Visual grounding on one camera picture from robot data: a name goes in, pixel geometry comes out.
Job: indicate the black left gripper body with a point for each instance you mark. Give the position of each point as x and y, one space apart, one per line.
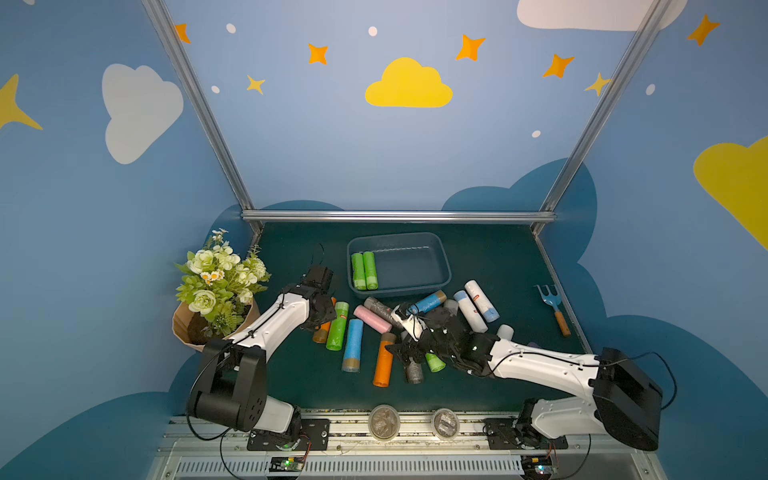
324 309

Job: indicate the orange bag roll gold end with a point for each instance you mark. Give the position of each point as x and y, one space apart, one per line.
321 333

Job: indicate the light green bag roll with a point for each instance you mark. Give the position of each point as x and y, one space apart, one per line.
370 271

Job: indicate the green bag roll red label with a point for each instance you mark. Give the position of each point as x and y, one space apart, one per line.
336 334

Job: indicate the blue bag roll gold end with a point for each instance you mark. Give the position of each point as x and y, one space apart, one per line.
352 354

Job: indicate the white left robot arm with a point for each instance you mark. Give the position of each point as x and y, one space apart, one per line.
231 385

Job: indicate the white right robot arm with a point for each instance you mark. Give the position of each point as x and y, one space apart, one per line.
604 394

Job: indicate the translucent grey roll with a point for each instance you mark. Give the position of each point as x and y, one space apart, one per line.
451 307

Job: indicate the bright green bag roll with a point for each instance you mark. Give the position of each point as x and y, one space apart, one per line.
435 364

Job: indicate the white roll blue end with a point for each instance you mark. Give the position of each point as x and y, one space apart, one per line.
470 312

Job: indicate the white roll red label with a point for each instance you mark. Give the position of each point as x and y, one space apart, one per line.
481 301

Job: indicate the small white roll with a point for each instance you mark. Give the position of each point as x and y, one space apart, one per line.
505 332

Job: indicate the teal plastic storage box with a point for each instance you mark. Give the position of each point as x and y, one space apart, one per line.
407 264

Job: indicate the pink bag roll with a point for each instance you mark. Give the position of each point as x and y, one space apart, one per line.
372 319

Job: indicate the dark grey bag roll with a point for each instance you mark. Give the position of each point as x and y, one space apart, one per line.
383 311

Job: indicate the right clear round dish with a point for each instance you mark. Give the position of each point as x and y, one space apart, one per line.
445 424

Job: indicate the clear round dish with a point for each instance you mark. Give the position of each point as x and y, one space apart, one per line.
445 424
384 423

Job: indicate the artificial flower bouquet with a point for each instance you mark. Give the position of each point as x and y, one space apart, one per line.
220 285

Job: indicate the left clear round dish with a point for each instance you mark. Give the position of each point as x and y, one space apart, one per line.
384 423

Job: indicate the blue garden fork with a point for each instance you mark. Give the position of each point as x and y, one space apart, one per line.
551 297

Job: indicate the beige flower pot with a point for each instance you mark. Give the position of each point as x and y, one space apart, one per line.
188 326

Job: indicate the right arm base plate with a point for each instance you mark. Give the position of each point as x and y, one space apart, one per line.
506 434

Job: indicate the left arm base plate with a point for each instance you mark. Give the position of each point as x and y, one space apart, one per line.
312 434

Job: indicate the metal rail frame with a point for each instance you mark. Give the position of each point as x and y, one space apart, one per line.
347 450

